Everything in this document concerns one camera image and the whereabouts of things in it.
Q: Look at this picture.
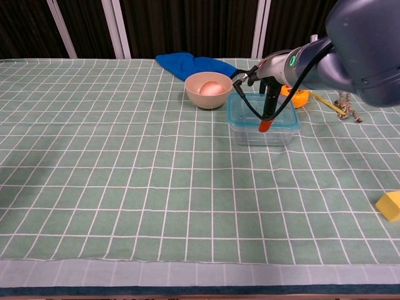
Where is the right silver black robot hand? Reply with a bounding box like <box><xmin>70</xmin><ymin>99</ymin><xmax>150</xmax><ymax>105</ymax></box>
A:
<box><xmin>254</xmin><ymin>51</ymin><xmax>284</xmax><ymax>133</ymax></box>

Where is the blue plastic lid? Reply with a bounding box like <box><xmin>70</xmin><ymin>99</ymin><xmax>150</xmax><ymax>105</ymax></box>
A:
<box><xmin>226</xmin><ymin>92</ymin><xmax>301</xmax><ymax>131</ymax></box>

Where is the transparent plastic container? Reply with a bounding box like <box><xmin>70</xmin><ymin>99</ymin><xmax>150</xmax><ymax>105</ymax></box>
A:
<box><xmin>230</xmin><ymin>123</ymin><xmax>298</xmax><ymax>148</ymax></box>

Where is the orange tape measure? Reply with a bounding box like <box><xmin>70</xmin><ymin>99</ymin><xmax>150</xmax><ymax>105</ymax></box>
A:
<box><xmin>279</xmin><ymin>84</ymin><xmax>349</xmax><ymax>121</ymax></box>

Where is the pink egg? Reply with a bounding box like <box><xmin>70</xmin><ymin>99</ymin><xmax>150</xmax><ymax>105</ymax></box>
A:
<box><xmin>199</xmin><ymin>81</ymin><xmax>228</xmax><ymax>96</ymax></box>

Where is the beige bowl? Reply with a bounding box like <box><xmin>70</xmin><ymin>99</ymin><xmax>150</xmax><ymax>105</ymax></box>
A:
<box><xmin>184</xmin><ymin>72</ymin><xmax>234</xmax><ymax>110</ymax></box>

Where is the blue cloth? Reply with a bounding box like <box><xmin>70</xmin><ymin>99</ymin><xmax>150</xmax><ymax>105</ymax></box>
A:
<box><xmin>155</xmin><ymin>52</ymin><xmax>240</xmax><ymax>83</ymax></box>

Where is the black pleated curtain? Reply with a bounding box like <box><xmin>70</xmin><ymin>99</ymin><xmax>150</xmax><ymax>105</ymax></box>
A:
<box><xmin>0</xmin><ymin>0</ymin><xmax>332</xmax><ymax>60</ymax></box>

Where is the green checked tablecloth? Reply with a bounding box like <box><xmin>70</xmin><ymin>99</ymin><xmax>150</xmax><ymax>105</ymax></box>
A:
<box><xmin>0</xmin><ymin>57</ymin><xmax>400</xmax><ymax>296</ymax></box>

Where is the yellow cube block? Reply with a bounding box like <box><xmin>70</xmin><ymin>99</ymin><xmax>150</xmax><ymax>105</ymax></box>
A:
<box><xmin>374</xmin><ymin>191</ymin><xmax>400</xmax><ymax>223</ymax></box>

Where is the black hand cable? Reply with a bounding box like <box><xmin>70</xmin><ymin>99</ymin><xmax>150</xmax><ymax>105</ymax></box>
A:
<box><xmin>232</xmin><ymin>40</ymin><xmax>335</xmax><ymax>122</ymax></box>

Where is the wide white frame post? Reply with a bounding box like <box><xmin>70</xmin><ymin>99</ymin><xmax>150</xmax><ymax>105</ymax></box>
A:
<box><xmin>251</xmin><ymin>0</ymin><xmax>272</xmax><ymax>59</ymax></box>
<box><xmin>101</xmin><ymin>0</ymin><xmax>132</xmax><ymax>59</ymax></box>

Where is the braided rope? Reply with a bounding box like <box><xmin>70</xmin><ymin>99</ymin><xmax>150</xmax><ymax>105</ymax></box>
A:
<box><xmin>333</xmin><ymin>90</ymin><xmax>363</xmax><ymax>124</ymax></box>

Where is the thin white frame post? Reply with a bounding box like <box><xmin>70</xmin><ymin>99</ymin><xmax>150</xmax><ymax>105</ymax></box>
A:
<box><xmin>46</xmin><ymin>0</ymin><xmax>78</xmax><ymax>59</ymax></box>

